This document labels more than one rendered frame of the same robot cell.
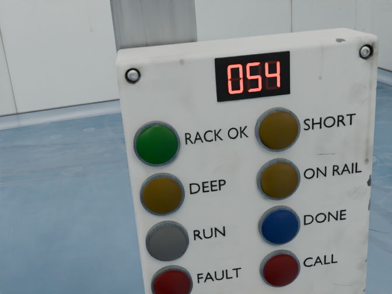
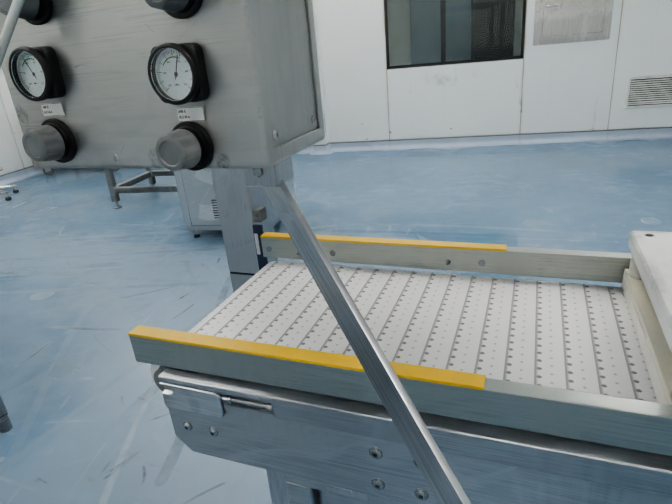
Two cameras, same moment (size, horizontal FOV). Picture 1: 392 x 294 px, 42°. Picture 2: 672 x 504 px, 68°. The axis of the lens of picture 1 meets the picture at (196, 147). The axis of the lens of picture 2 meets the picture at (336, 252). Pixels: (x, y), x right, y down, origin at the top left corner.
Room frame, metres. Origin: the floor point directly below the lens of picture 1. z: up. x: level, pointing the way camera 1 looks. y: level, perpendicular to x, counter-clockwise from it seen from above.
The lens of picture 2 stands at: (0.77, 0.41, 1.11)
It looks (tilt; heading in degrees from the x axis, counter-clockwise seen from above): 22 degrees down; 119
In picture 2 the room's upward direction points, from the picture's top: 5 degrees counter-clockwise
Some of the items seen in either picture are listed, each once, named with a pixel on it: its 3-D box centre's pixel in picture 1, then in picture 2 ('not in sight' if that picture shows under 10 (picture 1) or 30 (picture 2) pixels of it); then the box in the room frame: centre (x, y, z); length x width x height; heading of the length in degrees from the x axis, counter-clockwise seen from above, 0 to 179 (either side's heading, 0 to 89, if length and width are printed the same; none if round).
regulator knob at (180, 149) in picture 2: not in sight; (180, 142); (0.52, 0.65, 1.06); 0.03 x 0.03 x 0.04; 7
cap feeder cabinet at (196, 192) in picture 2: not in sight; (236, 173); (-1.44, 3.04, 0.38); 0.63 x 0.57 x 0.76; 14
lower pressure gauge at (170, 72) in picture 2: not in sight; (177, 74); (0.52, 0.66, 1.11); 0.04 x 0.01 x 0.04; 7
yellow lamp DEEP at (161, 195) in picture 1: (162, 195); not in sight; (0.30, 0.02, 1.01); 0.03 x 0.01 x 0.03; 97
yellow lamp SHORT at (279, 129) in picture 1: (278, 130); not in sight; (0.31, -0.05, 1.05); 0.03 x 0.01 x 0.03; 97
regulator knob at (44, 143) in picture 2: not in sight; (44, 136); (0.40, 0.64, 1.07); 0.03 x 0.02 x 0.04; 7
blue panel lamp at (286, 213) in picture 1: (280, 227); not in sight; (0.31, -0.05, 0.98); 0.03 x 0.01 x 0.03; 97
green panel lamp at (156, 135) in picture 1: (157, 144); not in sight; (0.30, 0.02, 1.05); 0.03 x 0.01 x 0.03; 97
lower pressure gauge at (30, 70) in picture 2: not in sight; (35, 73); (0.40, 0.65, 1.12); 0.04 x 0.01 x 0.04; 7
